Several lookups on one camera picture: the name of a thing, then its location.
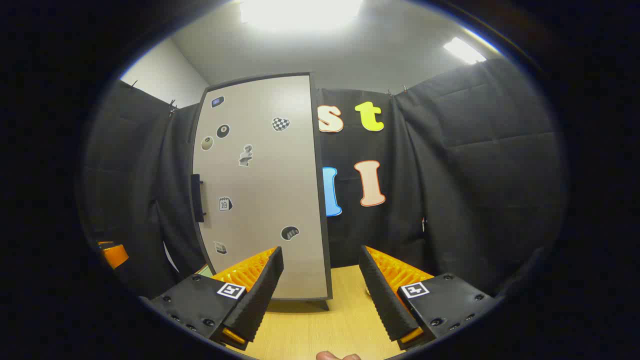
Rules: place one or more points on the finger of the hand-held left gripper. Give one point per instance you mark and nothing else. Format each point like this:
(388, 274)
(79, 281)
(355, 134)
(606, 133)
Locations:
(114, 255)

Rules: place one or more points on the black backdrop cloth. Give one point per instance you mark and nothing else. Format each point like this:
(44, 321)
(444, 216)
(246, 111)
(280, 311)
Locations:
(475, 175)

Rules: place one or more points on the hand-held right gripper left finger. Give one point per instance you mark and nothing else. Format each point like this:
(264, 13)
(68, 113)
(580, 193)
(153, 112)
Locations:
(260, 295)

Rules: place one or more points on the ceiling light panel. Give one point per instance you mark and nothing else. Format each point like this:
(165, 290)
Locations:
(300, 12)
(464, 51)

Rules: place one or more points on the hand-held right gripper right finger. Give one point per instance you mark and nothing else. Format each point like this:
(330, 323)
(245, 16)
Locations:
(382, 300)

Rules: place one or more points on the green notebook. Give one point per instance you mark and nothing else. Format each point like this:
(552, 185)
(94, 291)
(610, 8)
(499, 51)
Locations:
(204, 270)

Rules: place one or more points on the pale grey cabinet door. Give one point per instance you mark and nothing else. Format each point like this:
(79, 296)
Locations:
(260, 190)

